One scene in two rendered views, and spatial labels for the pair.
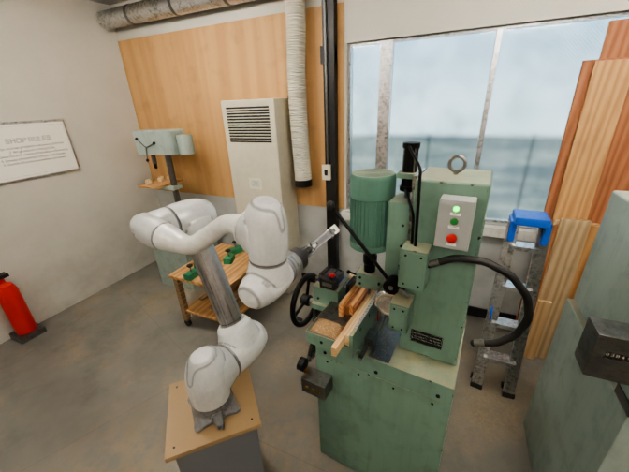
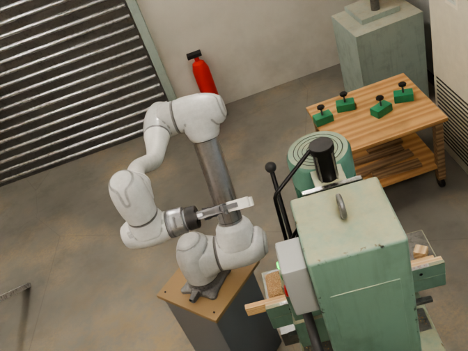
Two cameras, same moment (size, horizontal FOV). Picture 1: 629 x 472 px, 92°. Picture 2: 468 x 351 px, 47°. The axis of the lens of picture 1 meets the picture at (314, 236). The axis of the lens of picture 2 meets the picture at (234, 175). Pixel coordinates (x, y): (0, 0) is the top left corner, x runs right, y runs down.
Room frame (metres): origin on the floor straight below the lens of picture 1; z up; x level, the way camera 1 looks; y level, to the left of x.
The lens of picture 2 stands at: (0.51, -1.19, 2.40)
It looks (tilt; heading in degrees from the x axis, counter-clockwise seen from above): 37 degrees down; 67
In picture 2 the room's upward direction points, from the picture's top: 21 degrees counter-clockwise
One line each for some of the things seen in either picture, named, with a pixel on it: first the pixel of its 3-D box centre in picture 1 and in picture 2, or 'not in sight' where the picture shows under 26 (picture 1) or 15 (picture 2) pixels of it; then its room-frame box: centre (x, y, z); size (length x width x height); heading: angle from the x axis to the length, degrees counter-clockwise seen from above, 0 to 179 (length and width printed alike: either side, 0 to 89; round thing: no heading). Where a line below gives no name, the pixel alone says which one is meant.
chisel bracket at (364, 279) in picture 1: (373, 280); not in sight; (1.16, -0.25, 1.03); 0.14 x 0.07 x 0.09; 60
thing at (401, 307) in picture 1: (401, 312); (310, 322); (0.94, -0.32, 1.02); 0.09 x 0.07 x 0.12; 150
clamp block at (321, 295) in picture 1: (331, 288); not in sight; (1.27, -0.07, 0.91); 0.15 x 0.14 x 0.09; 150
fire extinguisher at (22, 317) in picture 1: (14, 306); (206, 84); (2.14, 2.52, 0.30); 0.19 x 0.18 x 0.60; 65
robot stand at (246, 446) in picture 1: (226, 452); (226, 321); (0.90, 0.45, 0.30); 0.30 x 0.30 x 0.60; 20
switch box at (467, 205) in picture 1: (454, 222); (297, 276); (0.89, -0.44, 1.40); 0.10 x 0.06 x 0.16; 60
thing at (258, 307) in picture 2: (365, 303); (338, 285); (1.14, -0.22, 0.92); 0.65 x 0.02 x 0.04; 150
